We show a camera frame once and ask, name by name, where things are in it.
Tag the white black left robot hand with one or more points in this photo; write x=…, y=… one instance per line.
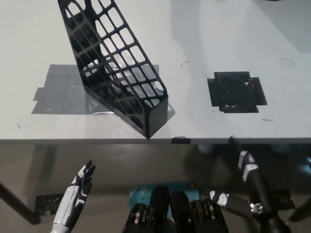
x=73, y=196

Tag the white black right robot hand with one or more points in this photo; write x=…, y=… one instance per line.
x=255, y=184

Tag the black tape patch on desk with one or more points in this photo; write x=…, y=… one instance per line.
x=234, y=93

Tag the black mesh magazine stand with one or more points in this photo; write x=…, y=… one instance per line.
x=155, y=116

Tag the black floor tape patch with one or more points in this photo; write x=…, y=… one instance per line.
x=284, y=200
x=48, y=202

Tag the black table leg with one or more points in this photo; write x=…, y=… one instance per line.
x=17, y=204
x=301, y=210

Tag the teal cardboard box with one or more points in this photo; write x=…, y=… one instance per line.
x=143, y=194

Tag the small black tape strip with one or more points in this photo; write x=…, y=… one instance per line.
x=180, y=140

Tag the grey tape patch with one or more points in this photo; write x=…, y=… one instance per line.
x=60, y=85

